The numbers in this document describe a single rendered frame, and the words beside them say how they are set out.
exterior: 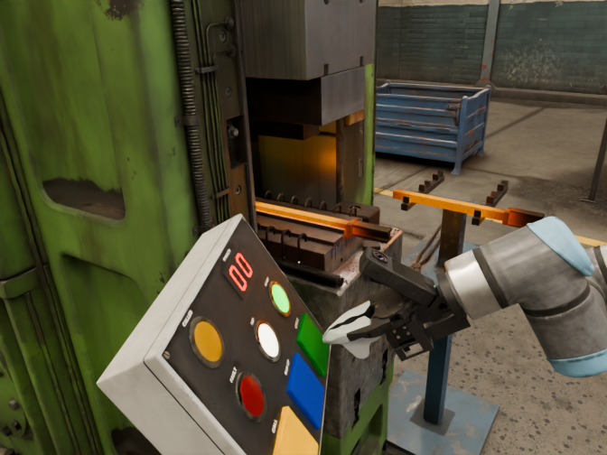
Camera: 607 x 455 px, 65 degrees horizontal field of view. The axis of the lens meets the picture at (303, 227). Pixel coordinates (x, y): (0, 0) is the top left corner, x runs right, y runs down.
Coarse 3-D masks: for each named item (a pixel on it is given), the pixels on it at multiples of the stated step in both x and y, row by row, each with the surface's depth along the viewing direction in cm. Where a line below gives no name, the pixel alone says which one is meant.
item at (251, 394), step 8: (248, 376) 55; (248, 384) 54; (256, 384) 56; (240, 392) 52; (248, 392) 53; (256, 392) 55; (248, 400) 53; (256, 400) 54; (248, 408) 52; (256, 408) 53
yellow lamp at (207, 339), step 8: (200, 328) 51; (208, 328) 52; (200, 336) 50; (208, 336) 52; (216, 336) 53; (200, 344) 50; (208, 344) 51; (216, 344) 52; (208, 352) 50; (216, 352) 52; (216, 360) 51
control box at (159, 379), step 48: (240, 240) 70; (192, 288) 55; (288, 288) 77; (144, 336) 50; (192, 336) 50; (240, 336) 58; (288, 336) 69; (144, 384) 46; (192, 384) 47; (240, 384) 53; (144, 432) 48; (192, 432) 48; (240, 432) 50
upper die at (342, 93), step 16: (256, 80) 100; (272, 80) 98; (288, 80) 96; (304, 80) 94; (320, 80) 92; (336, 80) 97; (352, 80) 103; (256, 96) 102; (272, 96) 100; (288, 96) 97; (304, 96) 95; (320, 96) 94; (336, 96) 99; (352, 96) 105; (256, 112) 103; (272, 112) 101; (288, 112) 99; (304, 112) 97; (320, 112) 95; (336, 112) 100; (352, 112) 106
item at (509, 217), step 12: (396, 192) 145; (408, 192) 144; (432, 204) 140; (444, 204) 137; (456, 204) 135; (468, 204) 135; (492, 216) 130; (504, 216) 127; (516, 216) 127; (528, 216) 125; (540, 216) 123
